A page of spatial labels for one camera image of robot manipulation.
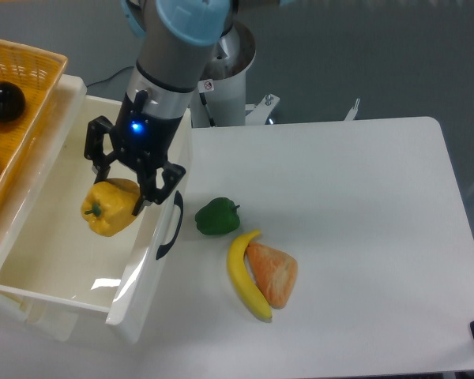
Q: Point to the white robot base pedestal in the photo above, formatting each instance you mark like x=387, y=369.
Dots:
x=220, y=98

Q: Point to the dark blue drawer handle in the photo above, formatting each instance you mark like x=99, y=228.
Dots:
x=174, y=226

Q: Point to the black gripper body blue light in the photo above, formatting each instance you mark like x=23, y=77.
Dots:
x=141, y=141

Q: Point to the white open upper drawer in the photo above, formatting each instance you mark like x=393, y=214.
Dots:
x=58, y=259

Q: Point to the black glossy ball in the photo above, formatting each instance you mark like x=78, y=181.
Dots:
x=12, y=102

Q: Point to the white drawer cabinet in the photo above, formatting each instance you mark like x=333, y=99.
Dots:
x=19, y=194

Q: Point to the green bell pepper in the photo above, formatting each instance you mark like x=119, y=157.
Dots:
x=219, y=217

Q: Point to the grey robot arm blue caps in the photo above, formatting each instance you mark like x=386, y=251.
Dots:
x=190, y=52

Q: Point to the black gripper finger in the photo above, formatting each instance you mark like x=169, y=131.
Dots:
x=97, y=129
x=156, y=184

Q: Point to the orange bread wedge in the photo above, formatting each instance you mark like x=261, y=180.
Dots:
x=275, y=273

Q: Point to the white table clamp bracket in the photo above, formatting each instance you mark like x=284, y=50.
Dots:
x=262, y=113

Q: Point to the yellow banana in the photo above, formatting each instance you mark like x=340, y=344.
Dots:
x=246, y=289

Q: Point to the orange woven plastic basket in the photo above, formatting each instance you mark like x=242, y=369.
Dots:
x=28, y=76

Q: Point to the yellow bell pepper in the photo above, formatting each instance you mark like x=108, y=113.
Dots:
x=108, y=206

